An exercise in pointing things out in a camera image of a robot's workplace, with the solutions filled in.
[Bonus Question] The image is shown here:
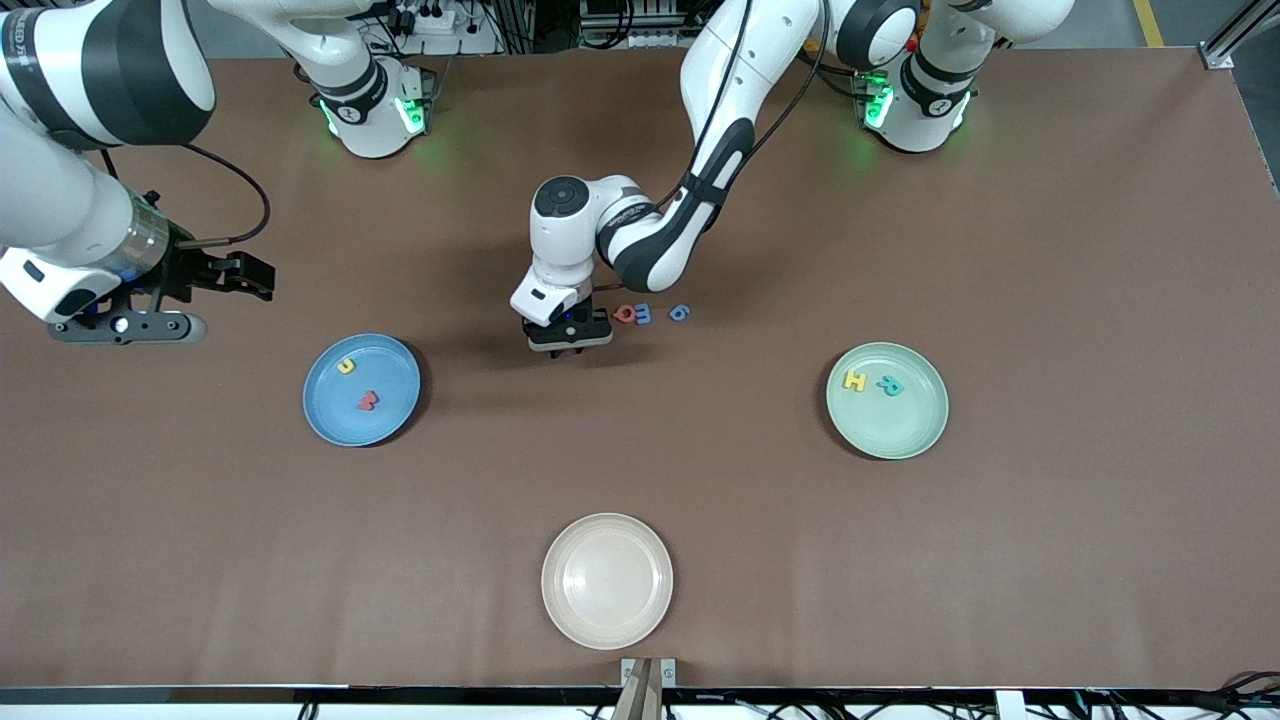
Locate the blue plate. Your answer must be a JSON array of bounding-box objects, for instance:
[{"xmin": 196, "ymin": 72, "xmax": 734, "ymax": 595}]
[{"xmin": 302, "ymin": 333, "xmax": 423, "ymax": 448}]

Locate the beige plate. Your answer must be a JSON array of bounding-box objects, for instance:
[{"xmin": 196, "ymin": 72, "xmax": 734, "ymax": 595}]
[{"xmin": 541, "ymin": 513, "xmax": 674, "ymax": 651}]

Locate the metal rack device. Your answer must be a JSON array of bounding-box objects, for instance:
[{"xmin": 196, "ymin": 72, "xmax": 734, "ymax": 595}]
[{"xmin": 578, "ymin": 0, "xmax": 706, "ymax": 51}]

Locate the pale green plate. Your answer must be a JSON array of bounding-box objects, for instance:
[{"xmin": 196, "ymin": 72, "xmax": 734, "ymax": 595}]
[{"xmin": 825, "ymin": 342, "xmax": 950, "ymax": 461}]

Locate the white power strip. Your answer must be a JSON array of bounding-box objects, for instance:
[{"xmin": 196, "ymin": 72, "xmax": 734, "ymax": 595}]
[{"xmin": 385, "ymin": 0, "xmax": 466, "ymax": 36}]

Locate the metal table edge bracket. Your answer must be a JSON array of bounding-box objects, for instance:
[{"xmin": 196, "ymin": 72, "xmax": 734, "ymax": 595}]
[{"xmin": 620, "ymin": 657, "xmax": 677, "ymax": 691}]

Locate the aluminium frame post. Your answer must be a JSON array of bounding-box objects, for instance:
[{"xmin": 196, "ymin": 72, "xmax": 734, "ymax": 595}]
[{"xmin": 1200, "ymin": 0, "xmax": 1280, "ymax": 73}]

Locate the black cable bundle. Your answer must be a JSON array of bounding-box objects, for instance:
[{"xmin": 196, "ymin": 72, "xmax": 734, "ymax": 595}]
[{"xmin": 1075, "ymin": 668, "xmax": 1280, "ymax": 720}]

